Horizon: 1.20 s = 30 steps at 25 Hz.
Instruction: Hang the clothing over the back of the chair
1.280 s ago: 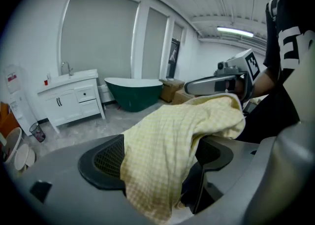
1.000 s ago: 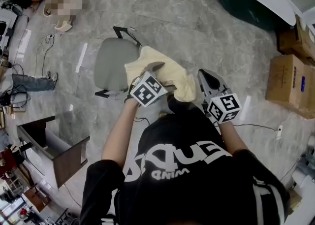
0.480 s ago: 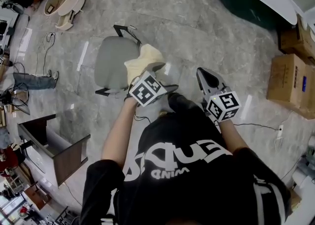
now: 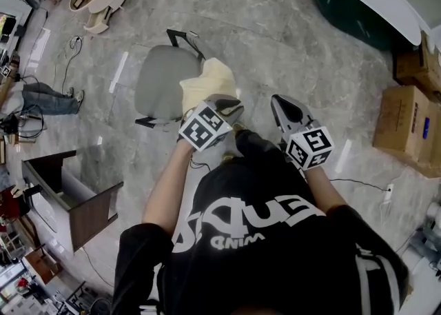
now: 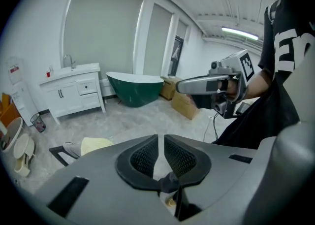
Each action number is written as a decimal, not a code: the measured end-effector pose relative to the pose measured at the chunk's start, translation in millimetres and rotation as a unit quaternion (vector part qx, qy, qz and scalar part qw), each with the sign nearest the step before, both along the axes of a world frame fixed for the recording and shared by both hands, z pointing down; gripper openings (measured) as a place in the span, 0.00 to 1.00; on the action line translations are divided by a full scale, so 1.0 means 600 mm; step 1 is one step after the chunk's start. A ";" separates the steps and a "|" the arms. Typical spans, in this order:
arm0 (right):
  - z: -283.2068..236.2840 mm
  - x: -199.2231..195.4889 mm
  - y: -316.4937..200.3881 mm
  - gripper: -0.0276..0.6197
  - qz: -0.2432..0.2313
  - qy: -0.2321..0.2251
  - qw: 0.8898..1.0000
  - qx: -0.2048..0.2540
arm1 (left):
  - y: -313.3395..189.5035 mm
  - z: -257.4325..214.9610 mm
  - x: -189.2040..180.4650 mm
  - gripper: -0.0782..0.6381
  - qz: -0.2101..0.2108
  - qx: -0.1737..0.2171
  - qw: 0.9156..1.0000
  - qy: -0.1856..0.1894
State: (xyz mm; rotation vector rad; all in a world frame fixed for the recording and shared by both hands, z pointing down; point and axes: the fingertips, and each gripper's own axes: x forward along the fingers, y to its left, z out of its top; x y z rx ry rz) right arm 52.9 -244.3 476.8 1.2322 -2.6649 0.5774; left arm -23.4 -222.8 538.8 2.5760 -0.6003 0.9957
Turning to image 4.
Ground person's black printed t-shirt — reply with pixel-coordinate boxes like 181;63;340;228
110;163;411;315

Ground green bathtub white rim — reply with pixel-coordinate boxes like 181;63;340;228
307;0;423;52

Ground person's black trousers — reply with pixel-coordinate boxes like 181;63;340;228
220;129;294;176

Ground dark wooden vanity cabinet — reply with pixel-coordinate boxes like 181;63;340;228
21;150;125;253

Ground gray chair black legs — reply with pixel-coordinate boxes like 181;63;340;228
133;28;207;130

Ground person's right forearm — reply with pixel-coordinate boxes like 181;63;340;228
302;165;349;213

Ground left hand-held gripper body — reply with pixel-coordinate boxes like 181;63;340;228
178;99;233;153

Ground person's left forearm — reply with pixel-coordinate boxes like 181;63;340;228
141;139;201;235

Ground looped black floor cable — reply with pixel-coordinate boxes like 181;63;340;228
61;35;84;96

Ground large cardboard box blue label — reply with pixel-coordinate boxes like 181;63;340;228
372;85;441;179

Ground thin black power cable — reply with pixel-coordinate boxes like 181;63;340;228
329;177;389;192

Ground cream yellow clothes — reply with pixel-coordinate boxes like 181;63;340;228
178;57;238;120

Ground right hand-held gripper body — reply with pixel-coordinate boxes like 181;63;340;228
280;119;336;172

